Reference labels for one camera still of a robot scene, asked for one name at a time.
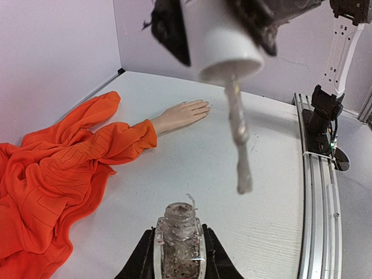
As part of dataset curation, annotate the orange sweatshirt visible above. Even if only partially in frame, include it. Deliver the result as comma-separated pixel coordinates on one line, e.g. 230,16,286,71
1,91,157,278

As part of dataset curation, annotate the white nail polish cap brush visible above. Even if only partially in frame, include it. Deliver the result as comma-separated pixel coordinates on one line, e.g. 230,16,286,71
181,0,263,194

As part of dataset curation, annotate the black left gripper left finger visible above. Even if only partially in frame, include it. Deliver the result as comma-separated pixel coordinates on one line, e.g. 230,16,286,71
115,228,155,279

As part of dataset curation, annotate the clear nail polish bottle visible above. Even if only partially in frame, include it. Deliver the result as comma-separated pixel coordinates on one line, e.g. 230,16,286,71
153,202,206,278

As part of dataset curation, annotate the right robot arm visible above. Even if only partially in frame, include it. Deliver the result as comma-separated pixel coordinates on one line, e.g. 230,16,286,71
143,1,371,146

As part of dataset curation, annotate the aluminium front rail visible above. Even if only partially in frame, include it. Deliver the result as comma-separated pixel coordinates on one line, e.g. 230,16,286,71
292,91,372,279

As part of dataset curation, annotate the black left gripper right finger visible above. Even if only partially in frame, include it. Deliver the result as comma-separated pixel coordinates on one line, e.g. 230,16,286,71
202,224,244,279

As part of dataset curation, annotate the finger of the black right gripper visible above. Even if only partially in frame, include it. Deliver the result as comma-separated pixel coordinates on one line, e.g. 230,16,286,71
226,0,322,56
142,0,191,66

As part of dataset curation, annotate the mannequin hand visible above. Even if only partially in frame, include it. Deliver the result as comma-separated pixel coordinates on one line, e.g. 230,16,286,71
151,99,210,135

